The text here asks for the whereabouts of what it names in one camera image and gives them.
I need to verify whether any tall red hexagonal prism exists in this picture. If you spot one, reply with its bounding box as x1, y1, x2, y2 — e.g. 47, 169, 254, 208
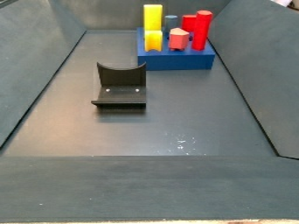
191, 10, 213, 51

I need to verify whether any yellow arch block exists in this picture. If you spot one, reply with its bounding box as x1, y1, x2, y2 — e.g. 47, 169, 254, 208
145, 4, 163, 52

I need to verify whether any blue shape sorter base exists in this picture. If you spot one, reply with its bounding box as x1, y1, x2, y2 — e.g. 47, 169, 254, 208
137, 27, 215, 71

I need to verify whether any blue cylinder block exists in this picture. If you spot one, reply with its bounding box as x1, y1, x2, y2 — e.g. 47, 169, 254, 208
165, 15, 178, 32

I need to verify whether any red rounded block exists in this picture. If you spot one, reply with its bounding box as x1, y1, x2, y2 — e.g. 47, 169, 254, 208
182, 15, 197, 32

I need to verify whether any red pentagon block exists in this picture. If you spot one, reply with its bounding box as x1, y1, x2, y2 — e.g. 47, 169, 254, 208
169, 28, 190, 51

